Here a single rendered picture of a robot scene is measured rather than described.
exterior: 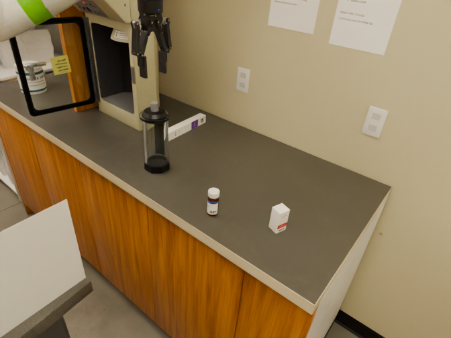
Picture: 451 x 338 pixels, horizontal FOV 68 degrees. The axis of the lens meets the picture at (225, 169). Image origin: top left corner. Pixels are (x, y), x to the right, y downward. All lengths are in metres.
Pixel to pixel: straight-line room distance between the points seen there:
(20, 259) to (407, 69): 1.26
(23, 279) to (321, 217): 0.86
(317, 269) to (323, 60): 0.82
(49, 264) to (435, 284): 1.46
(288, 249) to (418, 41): 0.81
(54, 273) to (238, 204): 0.59
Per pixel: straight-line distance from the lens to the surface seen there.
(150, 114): 1.19
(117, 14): 1.42
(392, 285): 1.79
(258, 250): 1.01
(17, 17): 0.93
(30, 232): 0.79
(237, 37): 1.64
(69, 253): 0.88
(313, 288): 0.96
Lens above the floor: 1.67
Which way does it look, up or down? 33 degrees down
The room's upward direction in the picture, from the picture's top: 5 degrees clockwise
